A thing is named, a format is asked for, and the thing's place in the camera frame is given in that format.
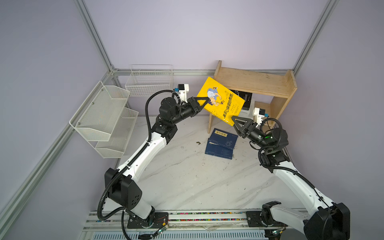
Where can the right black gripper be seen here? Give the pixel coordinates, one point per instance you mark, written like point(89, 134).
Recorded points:
point(243, 129)

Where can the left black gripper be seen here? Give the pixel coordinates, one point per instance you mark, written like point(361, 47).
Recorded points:
point(194, 105)

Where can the yellow book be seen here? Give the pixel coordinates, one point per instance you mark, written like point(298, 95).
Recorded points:
point(223, 102)

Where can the white book with photo cover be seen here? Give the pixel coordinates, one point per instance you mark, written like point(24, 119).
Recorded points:
point(248, 113)

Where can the black book with gold text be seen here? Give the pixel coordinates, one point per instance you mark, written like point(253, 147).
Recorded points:
point(246, 96)

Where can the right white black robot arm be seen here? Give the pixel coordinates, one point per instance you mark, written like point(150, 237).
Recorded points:
point(325, 219)

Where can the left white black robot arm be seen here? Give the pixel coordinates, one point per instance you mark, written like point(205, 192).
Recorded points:
point(122, 192)

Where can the upper dark blue book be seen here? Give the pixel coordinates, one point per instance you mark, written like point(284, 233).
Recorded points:
point(223, 139)

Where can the dark blue book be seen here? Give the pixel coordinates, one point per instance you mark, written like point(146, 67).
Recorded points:
point(223, 139)
point(218, 151)

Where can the lower dark blue book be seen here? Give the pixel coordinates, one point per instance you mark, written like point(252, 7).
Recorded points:
point(218, 151)

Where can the wooden two-tier bookshelf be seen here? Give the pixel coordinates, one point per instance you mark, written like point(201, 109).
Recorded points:
point(281, 87)

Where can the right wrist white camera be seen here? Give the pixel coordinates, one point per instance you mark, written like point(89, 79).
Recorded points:
point(259, 115)

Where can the wrist white camera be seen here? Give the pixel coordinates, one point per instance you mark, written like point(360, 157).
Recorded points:
point(259, 115)
point(182, 90)

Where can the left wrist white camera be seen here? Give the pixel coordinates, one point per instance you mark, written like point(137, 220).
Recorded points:
point(182, 90)

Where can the white wire wall basket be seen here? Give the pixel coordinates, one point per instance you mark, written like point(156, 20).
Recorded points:
point(145, 80)

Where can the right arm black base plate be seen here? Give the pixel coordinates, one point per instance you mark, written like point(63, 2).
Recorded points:
point(255, 219)

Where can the white mesh lower wall bin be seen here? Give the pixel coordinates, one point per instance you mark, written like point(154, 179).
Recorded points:
point(117, 145)

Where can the white mesh wall bin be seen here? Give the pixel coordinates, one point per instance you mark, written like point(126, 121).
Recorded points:
point(97, 117)
point(117, 145)

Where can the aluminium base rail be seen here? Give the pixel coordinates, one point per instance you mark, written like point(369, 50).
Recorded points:
point(211, 220)

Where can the white mesh upper wall bin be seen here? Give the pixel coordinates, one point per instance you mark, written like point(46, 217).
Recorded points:
point(97, 117)

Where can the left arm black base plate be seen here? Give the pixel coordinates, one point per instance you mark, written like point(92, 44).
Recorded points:
point(155, 220)

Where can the white ventilated cable duct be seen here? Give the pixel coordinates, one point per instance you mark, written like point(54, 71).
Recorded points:
point(187, 235)

